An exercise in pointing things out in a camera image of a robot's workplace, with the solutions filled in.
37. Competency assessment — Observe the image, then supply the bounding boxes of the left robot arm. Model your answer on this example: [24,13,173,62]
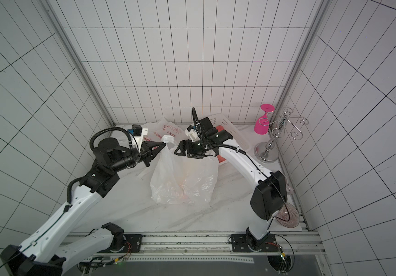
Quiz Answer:
[0,125,166,276]

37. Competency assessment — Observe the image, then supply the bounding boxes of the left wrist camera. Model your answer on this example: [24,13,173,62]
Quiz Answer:
[127,124,149,147]

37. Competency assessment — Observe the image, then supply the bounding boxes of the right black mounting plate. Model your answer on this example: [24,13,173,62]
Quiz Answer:
[228,233,280,253]

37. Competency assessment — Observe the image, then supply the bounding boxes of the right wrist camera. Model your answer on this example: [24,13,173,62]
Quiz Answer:
[184,123,202,142]

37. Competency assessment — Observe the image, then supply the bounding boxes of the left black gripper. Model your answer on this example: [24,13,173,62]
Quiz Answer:
[112,140,168,171]

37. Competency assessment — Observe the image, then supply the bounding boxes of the silver metal glass rack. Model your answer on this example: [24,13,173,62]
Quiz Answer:
[254,108,309,163]

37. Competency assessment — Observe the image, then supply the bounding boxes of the white perforated plastic basket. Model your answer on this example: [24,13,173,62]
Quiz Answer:
[208,114,250,151]

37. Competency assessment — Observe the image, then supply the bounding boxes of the white bag with red print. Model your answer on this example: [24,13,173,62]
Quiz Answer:
[142,118,188,145]

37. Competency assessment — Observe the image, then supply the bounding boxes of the pink plastic wine glass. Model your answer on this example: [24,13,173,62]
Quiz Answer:
[254,104,275,135]

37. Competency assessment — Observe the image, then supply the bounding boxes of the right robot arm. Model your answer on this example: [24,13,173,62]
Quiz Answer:
[174,110,287,240]

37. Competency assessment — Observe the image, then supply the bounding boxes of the black mounting plate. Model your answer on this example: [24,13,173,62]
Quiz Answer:
[228,233,280,253]
[99,233,143,255]

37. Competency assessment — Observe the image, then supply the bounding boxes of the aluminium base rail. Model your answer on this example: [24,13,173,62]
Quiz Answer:
[76,232,326,266]

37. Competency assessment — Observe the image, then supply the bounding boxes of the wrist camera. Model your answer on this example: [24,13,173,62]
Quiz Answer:
[184,123,202,142]
[127,124,149,147]

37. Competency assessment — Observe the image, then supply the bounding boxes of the translucent white plastic bag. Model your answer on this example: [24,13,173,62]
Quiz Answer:
[150,135,219,205]

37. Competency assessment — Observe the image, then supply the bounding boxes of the pink peach top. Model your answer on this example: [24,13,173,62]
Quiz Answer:
[216,125,224,133]

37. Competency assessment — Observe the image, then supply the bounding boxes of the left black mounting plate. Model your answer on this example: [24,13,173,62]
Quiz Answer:
[99,233,143,255]

